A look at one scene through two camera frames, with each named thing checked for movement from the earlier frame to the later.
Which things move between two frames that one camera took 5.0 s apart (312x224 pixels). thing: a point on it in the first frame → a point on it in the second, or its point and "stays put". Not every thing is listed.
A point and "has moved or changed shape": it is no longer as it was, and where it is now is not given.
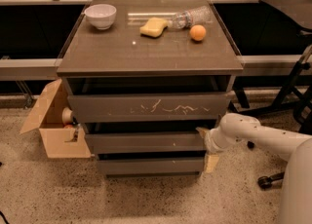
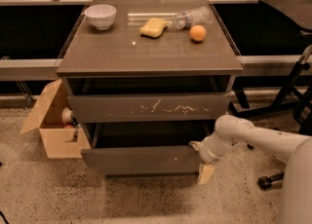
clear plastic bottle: x=190 y=18 stays put
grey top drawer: x=148 y=108 stays put
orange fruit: x=198 y=32 stays put
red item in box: x=69 y=127 stays put
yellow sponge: x=154 y=27 stays put
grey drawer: x=145 y=141 has moved or changed shape
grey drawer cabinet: x=147 y=77 stays put
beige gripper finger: x=212 y=161 → x=206 y=171
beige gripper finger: x=204 y=132 → x=197 y=145
